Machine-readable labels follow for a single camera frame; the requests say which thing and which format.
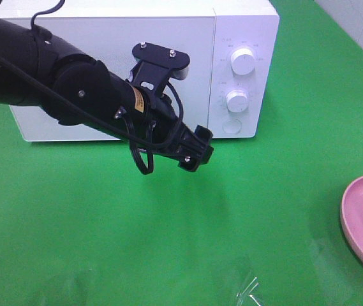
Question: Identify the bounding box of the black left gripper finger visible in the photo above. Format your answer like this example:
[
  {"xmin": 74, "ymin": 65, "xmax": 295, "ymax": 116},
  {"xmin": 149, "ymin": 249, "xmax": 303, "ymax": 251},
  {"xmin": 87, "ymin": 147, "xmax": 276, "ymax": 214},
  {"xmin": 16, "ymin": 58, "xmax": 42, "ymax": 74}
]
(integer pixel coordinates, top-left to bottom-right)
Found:
[
  {"xmin": 177, "ymin": 137, "xmax": 214, "ymax": 172},
  {"xmin": 195, "ymin": 125, "xmax": 213, "ymax": 145}
]

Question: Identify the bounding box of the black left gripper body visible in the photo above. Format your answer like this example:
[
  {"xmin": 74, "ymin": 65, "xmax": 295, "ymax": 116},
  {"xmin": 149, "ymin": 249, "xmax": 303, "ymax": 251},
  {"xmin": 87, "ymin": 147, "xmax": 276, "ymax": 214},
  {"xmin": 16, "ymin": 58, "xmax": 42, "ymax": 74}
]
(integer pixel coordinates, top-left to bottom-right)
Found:
[{"xmin": 130, "ymin": 94, "xmax": 197, "ymax": 159}]

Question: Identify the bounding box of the round white door release button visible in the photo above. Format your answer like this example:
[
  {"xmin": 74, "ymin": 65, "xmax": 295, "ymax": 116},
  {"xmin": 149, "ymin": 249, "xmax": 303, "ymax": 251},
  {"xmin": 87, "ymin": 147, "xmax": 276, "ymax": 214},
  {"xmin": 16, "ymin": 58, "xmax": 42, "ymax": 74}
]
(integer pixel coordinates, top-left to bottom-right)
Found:
[{"xmin": 222, "ymin": 119, "xmax": 242, "ymax": 135}]

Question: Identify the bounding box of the white microwave knob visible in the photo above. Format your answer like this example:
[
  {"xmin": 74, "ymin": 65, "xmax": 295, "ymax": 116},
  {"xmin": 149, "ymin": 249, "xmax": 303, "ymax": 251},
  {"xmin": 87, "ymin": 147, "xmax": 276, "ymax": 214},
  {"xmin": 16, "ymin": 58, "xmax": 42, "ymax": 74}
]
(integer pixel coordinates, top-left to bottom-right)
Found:
[
  {"xmin": 226, "ymin": 89, "xmax": 249, "ymax": 113},
  {"xmin": 230, "ymin": 47, "xmax": 255, "ymax": 76}
]

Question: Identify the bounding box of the white microwave door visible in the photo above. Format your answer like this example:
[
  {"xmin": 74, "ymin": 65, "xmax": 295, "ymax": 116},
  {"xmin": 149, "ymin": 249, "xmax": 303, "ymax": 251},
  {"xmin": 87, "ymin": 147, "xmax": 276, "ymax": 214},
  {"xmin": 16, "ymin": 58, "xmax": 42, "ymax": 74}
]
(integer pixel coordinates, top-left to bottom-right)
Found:
[{"xmin": 10, "ymin": 17, "xmax": 214, "ymax": 142}]

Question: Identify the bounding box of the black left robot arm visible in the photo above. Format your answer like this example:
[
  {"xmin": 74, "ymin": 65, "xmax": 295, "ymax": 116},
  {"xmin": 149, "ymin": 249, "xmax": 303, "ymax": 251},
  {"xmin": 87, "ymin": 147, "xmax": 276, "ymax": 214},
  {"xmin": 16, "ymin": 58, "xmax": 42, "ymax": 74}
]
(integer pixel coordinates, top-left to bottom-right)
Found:
[{"xmin": 0, "ymin": 18, "xmax": 213, "ymax": 174}]

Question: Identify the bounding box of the white microwave oven body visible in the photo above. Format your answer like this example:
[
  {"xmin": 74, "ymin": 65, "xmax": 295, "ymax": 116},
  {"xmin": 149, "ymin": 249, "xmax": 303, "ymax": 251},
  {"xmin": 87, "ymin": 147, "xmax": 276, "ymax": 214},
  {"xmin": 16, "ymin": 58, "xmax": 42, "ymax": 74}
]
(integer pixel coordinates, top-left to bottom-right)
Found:
[{"xmin": 0, "ymin": 1, "xmax": 279, "ymax": 138}]

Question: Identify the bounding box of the green table mat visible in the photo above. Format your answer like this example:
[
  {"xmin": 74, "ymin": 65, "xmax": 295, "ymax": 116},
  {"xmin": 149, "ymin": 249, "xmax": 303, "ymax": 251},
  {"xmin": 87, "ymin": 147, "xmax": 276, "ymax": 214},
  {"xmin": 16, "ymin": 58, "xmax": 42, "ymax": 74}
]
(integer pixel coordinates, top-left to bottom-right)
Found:
[{"xmin": 0, "ymin": 1, "xmax": 363, "ymax": 305}]

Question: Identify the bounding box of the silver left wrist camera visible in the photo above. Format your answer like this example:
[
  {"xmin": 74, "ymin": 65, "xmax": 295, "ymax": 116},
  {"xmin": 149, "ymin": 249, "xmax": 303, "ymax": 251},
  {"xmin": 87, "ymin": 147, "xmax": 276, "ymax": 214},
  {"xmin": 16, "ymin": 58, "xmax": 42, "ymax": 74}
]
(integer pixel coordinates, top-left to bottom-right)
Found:
[{"xmin": 171, "ymin": 66, "xmax": 189, "ymax": 80}]

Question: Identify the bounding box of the black left camera bracket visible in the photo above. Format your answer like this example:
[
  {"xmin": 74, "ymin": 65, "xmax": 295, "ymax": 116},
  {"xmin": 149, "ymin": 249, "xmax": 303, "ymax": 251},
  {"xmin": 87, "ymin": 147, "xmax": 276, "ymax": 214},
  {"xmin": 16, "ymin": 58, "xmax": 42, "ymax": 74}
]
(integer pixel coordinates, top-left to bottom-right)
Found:
[{"xmin": 128, "ymin": 42, "xmax": 190, "ymax": 97}]

